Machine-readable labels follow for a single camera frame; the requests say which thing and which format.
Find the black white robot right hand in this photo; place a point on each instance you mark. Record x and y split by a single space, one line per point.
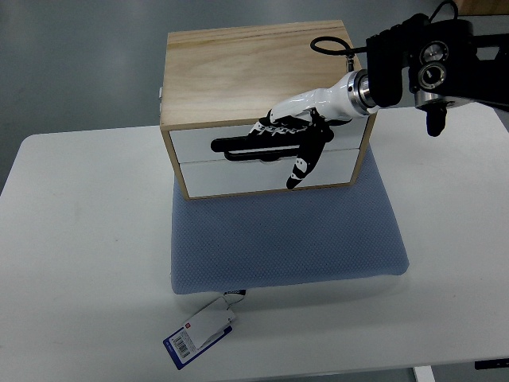
325 128

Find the black drawer handle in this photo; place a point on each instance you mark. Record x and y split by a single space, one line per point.
238 148

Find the white top drawer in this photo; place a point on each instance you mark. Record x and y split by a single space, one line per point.
194 145

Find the white drawer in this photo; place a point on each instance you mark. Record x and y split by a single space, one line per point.
223 177
194 145

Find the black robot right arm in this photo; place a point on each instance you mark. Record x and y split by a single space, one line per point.
447 64

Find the white bottom drawer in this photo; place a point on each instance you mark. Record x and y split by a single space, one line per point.
223 177

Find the wooden drawer cabinet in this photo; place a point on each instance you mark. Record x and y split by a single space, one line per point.
234 76

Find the blue mesh cushion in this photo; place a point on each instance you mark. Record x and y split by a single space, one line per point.
281 239

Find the white side latch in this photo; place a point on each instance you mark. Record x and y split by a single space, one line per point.
159 100

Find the cardboard box corner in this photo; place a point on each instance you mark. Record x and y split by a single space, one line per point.
483 7

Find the white and blue price tag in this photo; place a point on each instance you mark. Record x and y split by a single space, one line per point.
200 332

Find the white table leg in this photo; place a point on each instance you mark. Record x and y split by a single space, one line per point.
423 374

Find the black table control panel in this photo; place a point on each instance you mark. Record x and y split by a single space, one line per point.
492 364

